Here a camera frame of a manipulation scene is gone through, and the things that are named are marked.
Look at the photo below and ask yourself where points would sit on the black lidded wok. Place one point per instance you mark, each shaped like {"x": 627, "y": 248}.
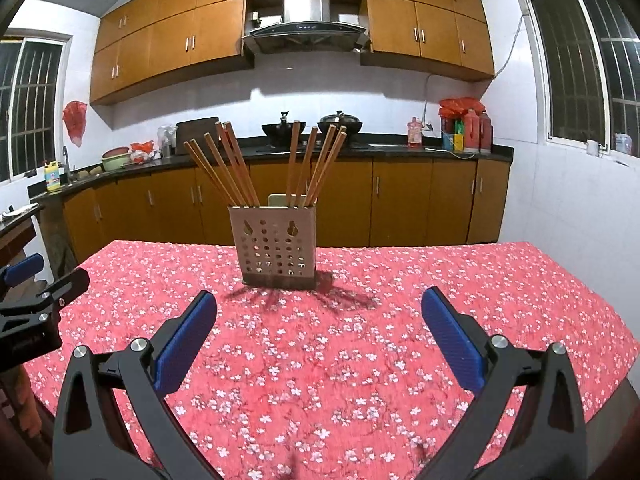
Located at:
{"x": 350, "y": 122}

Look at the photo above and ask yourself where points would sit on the steel range hood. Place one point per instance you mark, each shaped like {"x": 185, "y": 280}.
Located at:
{"x": 305, "y": 10}

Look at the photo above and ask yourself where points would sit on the clear bottle on windowsill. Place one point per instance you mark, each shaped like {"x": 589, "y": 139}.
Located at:
{"x": 622, "y": 144}

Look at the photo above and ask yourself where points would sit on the orange base cabinets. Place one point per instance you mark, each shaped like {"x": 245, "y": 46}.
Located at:
{"x": 400, "y": 200}

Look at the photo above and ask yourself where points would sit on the green plastic basin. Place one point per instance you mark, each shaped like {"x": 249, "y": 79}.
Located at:
{"x": 116, "y": 160}

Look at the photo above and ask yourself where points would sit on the black kitchen countertop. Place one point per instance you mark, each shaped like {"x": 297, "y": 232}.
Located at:
{"x": 400, "y": 154}

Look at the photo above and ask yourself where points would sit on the white cup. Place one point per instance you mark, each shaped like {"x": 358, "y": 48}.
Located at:
{"x": 592, "y": 147}

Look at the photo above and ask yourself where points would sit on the red floral tablecloth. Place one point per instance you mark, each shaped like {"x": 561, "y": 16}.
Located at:
{"x": 350, "y": 360}

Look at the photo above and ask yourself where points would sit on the dark red oil bottle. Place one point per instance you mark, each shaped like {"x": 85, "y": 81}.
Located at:
{"x": 471, "y": 135}
{"x": 486, "y": 135}

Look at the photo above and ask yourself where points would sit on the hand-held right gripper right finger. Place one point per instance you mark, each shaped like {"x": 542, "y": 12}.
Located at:
{"x": 450, "y": 340}

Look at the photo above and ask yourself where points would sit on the short orange wall cabinet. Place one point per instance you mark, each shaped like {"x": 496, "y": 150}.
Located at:
{"x": 425, "y": 20}

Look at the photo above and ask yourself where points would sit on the clear plastic container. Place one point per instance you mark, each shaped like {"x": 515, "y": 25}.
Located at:
{"x": 167, "y": 140}

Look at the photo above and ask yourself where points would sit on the yellow detergent bottle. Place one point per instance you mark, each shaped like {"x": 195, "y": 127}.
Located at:
{"x": 53, "y": 177}

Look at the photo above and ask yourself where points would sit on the dark wooden cutting board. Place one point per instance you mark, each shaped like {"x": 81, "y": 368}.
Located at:
{"x": 192, "y": 132}

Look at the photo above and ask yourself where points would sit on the orange plastic bag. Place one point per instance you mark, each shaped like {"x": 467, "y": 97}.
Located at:
{"x": 141, "y": 151}

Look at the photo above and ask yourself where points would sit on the crumpled red plastic bag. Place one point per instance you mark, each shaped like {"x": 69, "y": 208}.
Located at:
{"x": 460, "y": 107}

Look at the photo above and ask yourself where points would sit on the dark side table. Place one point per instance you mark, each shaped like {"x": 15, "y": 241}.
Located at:
{"x": 15, "y": 232}

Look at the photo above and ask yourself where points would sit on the black open wok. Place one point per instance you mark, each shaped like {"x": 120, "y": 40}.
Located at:
{"x": 275, "y": 132}

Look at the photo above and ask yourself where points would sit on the pale green chopstick holder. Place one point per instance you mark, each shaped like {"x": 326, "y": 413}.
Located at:
{"x": 272, "y": 250}

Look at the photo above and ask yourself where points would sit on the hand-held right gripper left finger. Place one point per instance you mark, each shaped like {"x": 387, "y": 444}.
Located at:
{"x": 185, "y": 340}

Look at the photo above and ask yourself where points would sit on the pink bottle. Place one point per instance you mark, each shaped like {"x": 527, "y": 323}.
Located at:
{"x": 415, "y": 135}

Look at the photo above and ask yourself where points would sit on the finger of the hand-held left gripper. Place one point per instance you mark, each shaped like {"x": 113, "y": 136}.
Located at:
{"x": 22, "y": 267}
{"x": 65, "y": 287}

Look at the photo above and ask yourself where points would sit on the hanging red plastic bag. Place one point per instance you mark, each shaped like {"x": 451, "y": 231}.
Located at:
{"x": 75, "y": 122}

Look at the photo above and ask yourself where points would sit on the long orange wall cabinet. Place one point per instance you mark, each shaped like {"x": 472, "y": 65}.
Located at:
{"x": 170, "y": 35}

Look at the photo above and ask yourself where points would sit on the metal faucet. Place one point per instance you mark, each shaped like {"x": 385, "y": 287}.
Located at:
{"x": 66, "y": 162}

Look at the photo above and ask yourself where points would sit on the black gas stove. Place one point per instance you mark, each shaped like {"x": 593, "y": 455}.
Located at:
{"x": 360, "y": 146}

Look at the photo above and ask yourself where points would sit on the sliding barred window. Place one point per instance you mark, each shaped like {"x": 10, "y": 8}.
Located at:
{"x": 580, "y": 60}

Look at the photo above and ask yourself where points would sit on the bundle of chopsticks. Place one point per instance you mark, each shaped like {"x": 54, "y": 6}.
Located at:
{"x": 294, "y": 160}

